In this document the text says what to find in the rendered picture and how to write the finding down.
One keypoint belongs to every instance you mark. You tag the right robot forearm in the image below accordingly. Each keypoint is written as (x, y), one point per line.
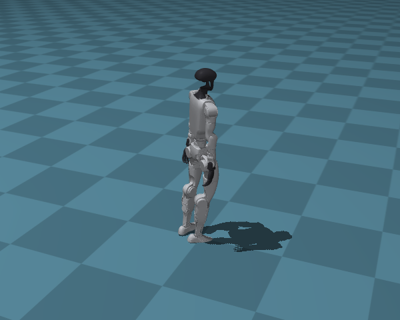
(211, 153)

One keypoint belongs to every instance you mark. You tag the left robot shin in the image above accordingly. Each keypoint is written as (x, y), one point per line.
(187, 207)

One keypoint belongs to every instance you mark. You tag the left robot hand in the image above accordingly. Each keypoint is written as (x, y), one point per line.
(184, 154)

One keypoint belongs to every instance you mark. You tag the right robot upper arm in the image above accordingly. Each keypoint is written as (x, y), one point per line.
(211, 113)

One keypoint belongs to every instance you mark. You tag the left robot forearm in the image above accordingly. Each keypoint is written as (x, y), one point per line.
(190, 136)

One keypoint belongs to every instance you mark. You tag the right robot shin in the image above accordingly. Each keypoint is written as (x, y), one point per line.
(200, 215)

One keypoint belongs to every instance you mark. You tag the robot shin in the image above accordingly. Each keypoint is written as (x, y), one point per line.
(200, 215)
(187, 207)

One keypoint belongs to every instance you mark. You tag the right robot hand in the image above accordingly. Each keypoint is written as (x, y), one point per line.
(211, 173)

